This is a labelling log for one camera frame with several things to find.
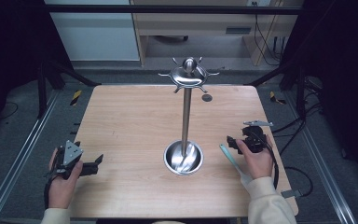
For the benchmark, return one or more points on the black frame crossbar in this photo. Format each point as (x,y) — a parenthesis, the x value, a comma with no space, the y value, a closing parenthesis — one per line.
(174,9)

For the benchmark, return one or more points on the black metal stand brace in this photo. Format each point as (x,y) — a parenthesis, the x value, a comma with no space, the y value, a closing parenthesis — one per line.
(65,73)
(287,77)

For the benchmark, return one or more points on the aluminium floor rail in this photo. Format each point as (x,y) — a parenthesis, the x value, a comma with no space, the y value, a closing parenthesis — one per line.
(18,155)
(317,161)

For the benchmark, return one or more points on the white cabinet panel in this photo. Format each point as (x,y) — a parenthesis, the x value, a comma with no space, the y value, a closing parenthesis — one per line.
(96,34)

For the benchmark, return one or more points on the person's right hand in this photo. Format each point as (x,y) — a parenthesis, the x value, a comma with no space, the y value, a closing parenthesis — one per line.
(258,163)

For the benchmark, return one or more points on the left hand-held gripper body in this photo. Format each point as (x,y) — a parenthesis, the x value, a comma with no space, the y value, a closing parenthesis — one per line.
(71,153)

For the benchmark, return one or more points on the stainless steel utensil rack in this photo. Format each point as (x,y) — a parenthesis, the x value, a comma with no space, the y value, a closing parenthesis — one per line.
(185,124)

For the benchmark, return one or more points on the light wooden desk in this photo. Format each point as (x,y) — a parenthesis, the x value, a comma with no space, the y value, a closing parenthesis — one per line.
(199,28)

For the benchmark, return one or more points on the yellow black tape strip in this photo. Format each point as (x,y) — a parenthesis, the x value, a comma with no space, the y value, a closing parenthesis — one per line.
(76,97)
(275,97)

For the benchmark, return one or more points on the person's left hand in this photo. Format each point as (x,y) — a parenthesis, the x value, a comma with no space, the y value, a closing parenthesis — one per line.
(62,186)

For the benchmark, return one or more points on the small dark round disc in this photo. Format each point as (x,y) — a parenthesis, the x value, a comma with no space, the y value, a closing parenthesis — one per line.
(207,98)

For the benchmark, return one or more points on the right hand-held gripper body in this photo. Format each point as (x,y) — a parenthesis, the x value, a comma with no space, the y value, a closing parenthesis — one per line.
(254,137)

